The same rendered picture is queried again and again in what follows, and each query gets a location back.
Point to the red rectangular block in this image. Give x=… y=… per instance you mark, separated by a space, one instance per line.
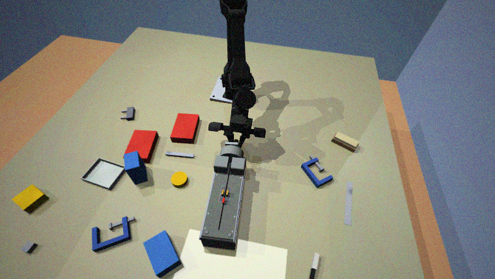
x=185 y=128
x=143 y=141

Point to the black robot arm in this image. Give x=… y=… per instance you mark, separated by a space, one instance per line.
x=237 y=79

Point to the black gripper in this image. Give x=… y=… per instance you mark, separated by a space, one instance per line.
x=257 y=132

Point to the blue c-clamp with grey screw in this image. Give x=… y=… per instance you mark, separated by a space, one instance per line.
x=97 y=245
x=310 y=174

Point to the yellow short cylinder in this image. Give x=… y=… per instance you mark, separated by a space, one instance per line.
x=179 y=179

